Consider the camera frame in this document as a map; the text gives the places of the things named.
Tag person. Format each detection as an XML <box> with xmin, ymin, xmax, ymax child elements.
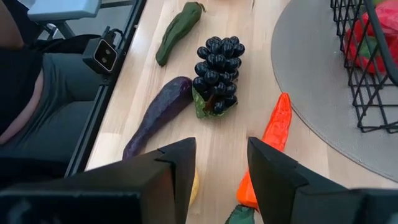
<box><xmin>0</xmin><ymin>0</ymin><xmax>105</xmax><ymax>187</ymax></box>

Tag red bell pepper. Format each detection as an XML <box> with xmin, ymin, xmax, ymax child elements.
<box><xmin>343</xmin><ymin>0</ymin><xmax>398</xmax><ymax>75</ymax></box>

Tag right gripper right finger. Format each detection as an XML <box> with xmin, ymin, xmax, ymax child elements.
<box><xmin>248</xmin><ymin>136</ymin><xmax>398</xmax><ymax>224</ymax></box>

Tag purple eggplant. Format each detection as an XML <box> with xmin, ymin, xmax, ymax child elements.
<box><xmin>122</xmin><ymin>76</ymin><xmax>194</xmax><ymax>161</ymax></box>

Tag black wire basket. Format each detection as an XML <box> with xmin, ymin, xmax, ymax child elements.
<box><xmin>330</xmin><ymin>0</ymin><xmax>398</xmax><ymax>134</ymax></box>

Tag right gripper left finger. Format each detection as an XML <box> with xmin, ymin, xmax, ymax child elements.
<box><xmin>0</xmin><ymin>137</ymin><xmax>197</xmax><ymax>224</ymax></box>

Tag black grape bunch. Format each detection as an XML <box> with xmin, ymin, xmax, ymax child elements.
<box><xmin>192</xmin><ymin>35</ymin><xmax>246</xmax><ymax>119</ymax></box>

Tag orange carrot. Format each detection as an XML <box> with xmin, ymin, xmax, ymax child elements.
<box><xmin>224</xmin><ymin>92</ymin><xmax>293</xmax><ymax>224</ymax></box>

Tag black aluminium table frame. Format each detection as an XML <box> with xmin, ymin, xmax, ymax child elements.
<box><xmin>64</xmin><ymin>0</ymin><xmax>147</xmax><ymax>178</ymax></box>

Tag dark green cucumber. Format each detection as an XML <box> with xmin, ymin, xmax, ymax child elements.
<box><xmin>155</xmin><ymin>1</ymin><xmax>206</xmax><ymax>67</ymax></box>

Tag black table-level camera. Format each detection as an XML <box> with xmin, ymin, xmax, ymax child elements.
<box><xmin>81</xmin><ymin>26</ymin><xmax>119</xmax><ymax>75</ymax></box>

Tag grey stool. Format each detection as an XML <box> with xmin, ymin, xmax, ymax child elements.
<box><xmin>27</xmin><ymin>0</ymin><xmax>103</xmax><ymax>40</ymax></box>

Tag grey round mat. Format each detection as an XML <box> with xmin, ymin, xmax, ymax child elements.
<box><xmin>271</xmin><ymin>0</ymin><xmax>398</xmax><ymax>184</ymax></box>

